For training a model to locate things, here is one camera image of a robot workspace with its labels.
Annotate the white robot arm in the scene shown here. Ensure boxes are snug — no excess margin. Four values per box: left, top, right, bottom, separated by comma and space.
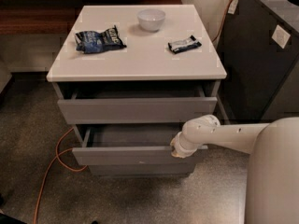
170, 115, 299, 224

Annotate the white label sticker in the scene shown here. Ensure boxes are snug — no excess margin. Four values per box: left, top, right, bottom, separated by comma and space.
272, 25, 291, 49

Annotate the wooden bench shelf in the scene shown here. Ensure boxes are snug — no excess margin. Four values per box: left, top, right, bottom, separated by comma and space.
0, 0, 182, 35

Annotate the grey top drawer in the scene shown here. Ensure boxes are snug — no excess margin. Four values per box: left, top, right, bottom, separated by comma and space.
58, 92, 217, 124

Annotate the grey drawer cabinet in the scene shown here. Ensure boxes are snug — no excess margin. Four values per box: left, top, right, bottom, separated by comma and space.
46, 4, 228, 177

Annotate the white bowl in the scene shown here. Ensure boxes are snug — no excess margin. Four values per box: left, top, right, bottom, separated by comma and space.
137, 8, 165, 32

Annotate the orange floor cable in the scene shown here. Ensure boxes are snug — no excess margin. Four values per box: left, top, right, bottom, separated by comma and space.
33, 127, 89, 224

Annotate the blue chip bag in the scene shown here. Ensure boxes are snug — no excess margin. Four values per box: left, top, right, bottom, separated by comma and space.
75, 26, 126, 54

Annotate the small dark snack packet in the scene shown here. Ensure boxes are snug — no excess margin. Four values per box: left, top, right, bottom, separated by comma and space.
168, 35, 202, 54

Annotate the dark grey bin cabinet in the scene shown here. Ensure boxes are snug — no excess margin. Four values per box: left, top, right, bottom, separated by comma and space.
217, 0, 299, 122

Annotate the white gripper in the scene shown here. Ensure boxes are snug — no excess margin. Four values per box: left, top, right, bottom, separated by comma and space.
170, 132, 199, 159

